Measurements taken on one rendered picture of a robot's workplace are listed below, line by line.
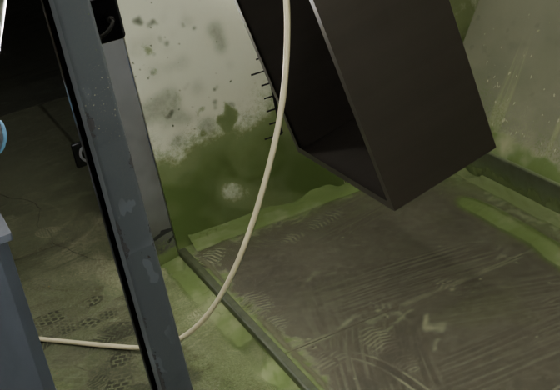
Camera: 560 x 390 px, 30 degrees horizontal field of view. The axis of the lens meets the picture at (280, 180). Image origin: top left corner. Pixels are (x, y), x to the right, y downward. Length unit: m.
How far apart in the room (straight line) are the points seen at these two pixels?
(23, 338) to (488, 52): 2.04
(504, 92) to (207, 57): 1.08
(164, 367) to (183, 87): 2.06
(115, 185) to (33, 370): 1.45
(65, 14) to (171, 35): 2.13
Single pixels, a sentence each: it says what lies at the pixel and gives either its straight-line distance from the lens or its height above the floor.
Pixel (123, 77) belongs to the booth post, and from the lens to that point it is 3.60.
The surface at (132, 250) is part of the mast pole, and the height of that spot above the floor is 1.01.
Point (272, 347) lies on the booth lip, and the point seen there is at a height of 0.04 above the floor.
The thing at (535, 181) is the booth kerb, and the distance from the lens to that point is 3.65.
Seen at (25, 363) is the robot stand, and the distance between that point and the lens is 2.96.
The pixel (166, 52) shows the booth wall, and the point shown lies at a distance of 3.62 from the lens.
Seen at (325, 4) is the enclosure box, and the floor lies 1.06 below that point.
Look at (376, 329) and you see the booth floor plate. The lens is 3.11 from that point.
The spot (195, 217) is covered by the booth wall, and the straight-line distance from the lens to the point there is 3.82.
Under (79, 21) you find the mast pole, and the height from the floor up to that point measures 1.37.
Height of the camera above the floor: 1.68
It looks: 23 degrees down
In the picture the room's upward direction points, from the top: 12 degrees counter-clockwise
